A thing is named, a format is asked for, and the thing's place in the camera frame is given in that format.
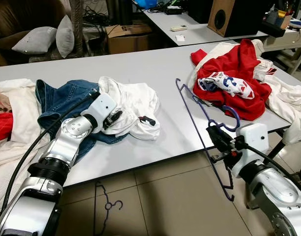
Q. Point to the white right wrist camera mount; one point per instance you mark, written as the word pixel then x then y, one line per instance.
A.
pixel 251 140

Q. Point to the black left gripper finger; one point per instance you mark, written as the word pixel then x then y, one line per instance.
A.
pixel 118 116
pixel 147 121

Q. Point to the wide grey pillow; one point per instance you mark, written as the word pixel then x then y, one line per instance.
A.
pixel 35 40

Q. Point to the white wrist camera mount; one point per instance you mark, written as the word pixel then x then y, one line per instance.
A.
pixel 104 105
pixel 251 140

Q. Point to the plain red shirt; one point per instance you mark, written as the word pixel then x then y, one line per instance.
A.
pixel 2 127

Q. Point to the cardboard box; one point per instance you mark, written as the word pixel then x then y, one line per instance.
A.
pixel 128 42

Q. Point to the white remote control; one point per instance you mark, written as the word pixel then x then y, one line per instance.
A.
pixel 179 28

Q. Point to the red shirt with white print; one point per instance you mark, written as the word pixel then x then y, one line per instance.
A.
pixel 239 64

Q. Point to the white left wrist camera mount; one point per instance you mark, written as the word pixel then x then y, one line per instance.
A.
pixel 104 105

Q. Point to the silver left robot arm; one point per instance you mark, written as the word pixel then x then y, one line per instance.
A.
pixel 72 132

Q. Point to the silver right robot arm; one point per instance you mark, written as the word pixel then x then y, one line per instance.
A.
pixel 278 191

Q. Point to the white cloth garment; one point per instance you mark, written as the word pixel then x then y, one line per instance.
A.
pixel 20 93

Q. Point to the black table leg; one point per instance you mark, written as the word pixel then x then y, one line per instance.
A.
pixel 277 145

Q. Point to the blue denim jeans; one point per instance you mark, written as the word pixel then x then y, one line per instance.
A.
pixel 57 98

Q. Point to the cream garment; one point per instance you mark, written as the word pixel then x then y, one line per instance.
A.
pixel 288 98

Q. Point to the white t-shirt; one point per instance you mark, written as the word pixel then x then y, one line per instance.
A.
pixel 135 96

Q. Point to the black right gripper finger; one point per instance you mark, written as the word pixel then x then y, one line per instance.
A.
pixel 218 136
pixel 219 158

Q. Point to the small white card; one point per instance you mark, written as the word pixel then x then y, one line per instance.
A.
pixel 181 38

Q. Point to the narrow grey pillow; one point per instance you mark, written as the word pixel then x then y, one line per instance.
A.
pixel 65 37

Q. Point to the wooden speaker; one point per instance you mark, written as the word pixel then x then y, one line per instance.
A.
pixel 234 17

